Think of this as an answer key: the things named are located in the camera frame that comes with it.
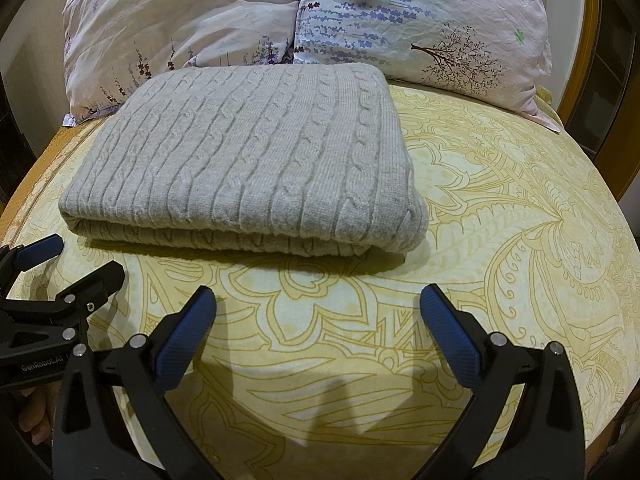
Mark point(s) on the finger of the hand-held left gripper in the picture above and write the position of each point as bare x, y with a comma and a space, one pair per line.
100, 282
42, 250

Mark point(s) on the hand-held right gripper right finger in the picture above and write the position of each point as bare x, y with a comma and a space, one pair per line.
452, 340

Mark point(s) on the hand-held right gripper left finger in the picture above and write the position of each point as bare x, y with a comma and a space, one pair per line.
184, 340

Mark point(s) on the person's left hand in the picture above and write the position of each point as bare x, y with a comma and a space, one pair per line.
36, 415

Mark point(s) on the yellow patterned bedsheet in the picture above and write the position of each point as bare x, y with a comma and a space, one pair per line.
350, 310

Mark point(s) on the pink lavender print pillow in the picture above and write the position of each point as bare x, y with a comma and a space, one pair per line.
175, 15

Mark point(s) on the tree print pillow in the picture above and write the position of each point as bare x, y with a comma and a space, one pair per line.
425, 15

